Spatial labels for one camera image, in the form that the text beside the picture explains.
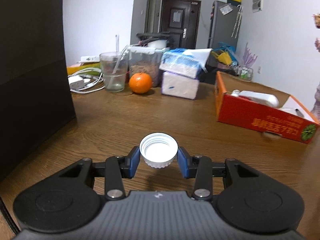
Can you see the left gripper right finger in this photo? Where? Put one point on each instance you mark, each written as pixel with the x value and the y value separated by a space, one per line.
pixel 245 200

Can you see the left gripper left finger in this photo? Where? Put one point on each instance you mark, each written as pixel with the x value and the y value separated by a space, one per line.
pixel 74 196

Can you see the white bottle cap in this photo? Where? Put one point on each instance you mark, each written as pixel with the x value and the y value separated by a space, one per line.
pixel 158 149

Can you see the clear plastic swab box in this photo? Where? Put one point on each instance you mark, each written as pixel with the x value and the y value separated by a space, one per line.
pixel 262 98

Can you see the orange cardboard pumpkin box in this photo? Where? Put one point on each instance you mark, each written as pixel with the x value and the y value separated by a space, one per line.
pixel 291 120

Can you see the black monitor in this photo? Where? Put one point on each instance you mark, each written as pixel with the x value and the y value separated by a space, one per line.
pixel 35 96

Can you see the white tube bottle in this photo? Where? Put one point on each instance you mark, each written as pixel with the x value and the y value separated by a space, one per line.
pixel 235 93

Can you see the pink textured ceramic vase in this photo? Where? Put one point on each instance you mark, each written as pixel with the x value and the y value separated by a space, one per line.
pixel 316 108

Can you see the white power adapter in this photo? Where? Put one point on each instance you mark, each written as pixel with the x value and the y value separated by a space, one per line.
pixel 76 82

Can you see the white tissue pack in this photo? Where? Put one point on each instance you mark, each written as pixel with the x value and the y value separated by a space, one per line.
pixel 179 86

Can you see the orange tangerine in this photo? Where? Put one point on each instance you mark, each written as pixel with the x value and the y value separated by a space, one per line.
pixel 140 83

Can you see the yellow bag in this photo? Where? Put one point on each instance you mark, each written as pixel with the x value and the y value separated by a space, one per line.
pixel 223 57

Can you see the clear drinking glass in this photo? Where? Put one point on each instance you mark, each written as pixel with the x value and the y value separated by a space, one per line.
pixel 114 67

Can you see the blue tissue pack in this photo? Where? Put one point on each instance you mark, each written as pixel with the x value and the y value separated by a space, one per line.
pixel 186 62

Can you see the clear food container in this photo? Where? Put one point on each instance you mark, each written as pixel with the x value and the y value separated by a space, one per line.
pixel 146 60

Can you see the grey refrigerator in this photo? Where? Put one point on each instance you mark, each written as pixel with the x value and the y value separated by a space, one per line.
pixel 224 20

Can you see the dark brown entrance door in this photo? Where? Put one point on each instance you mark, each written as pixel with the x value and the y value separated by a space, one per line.
pixel 180 19

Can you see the wire storage cart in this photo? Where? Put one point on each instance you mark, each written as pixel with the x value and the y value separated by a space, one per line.
pixel 244 73

